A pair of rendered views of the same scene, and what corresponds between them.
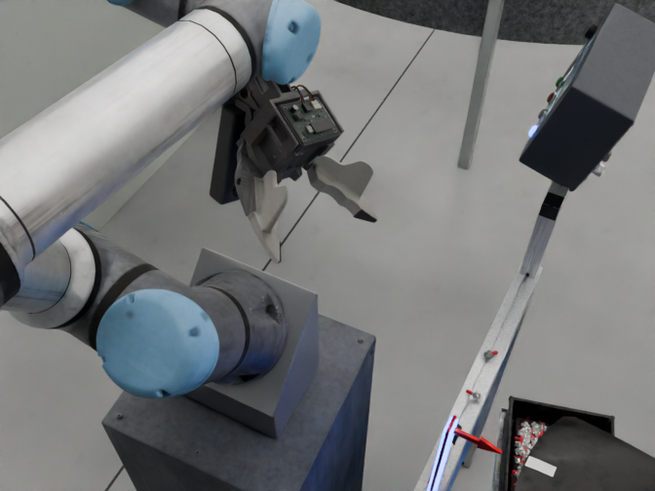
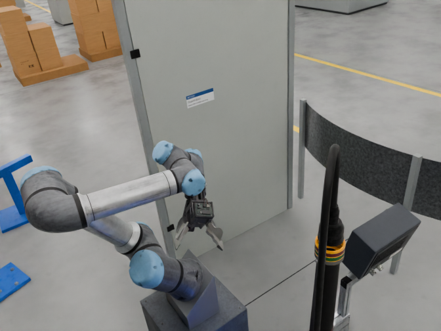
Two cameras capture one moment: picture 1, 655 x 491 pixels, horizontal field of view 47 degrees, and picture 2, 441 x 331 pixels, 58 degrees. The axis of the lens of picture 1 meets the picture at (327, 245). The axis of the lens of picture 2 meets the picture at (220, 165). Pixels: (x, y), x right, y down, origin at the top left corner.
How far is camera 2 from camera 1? 0.64 m
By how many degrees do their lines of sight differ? 30
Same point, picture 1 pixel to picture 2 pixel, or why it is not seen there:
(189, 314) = (155, 261)
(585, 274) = not seen: outside the picture
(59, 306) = (124, 246)
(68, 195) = (106, 206)
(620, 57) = (384, 225)
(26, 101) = not seen: hidden behind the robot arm
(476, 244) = (383, 313)
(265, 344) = (188, 287)
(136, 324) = (141, 259)
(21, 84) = not seen: hidden behind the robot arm
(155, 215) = (236, 249)
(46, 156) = (105, 196)
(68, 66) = (214, 179)
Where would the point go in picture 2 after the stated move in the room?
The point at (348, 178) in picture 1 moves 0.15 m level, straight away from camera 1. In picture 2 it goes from (216, 232) to (239, 205)
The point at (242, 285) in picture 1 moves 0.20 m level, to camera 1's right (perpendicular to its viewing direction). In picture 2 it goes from (189, 264) to (239, 282)
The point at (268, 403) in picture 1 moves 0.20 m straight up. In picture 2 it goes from (186, 312) to (178, 272)
